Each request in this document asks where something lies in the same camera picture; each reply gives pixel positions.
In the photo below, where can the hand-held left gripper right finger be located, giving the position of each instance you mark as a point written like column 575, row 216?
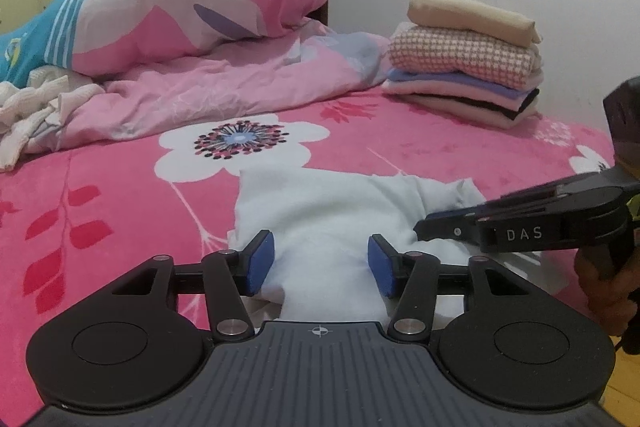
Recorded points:
column 380, row 267

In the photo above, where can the pink cartoon print quilt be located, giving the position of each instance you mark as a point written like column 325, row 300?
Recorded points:
column 200, row 22

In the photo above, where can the black folded garment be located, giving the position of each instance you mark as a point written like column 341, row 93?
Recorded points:
column 520, row 104

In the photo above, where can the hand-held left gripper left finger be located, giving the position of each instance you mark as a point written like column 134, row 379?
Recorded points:
column 260, row 264

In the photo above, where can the person's right hand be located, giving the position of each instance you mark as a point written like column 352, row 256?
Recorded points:
column 607, row 302

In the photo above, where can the pale pink folded garment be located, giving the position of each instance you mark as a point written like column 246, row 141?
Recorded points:
column 450, row 104

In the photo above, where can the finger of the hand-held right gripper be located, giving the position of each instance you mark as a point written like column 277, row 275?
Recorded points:
column 535, row 193
column 447, row 227

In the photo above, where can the pink floral bed blanket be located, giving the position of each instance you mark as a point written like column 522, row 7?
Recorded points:
column 125, row 207

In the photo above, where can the pink checked knit garment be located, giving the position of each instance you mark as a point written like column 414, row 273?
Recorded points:
column 460, row 57

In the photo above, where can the beige folded garment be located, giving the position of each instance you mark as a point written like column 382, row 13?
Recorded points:
column 470, row 19

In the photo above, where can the white knit garment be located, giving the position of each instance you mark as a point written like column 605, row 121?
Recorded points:
column 35, row 107

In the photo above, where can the white button shirt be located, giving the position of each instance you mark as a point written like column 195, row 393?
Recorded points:
column 325, row 217

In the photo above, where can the lilac folded garment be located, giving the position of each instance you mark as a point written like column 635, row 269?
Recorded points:
column 450, row 82

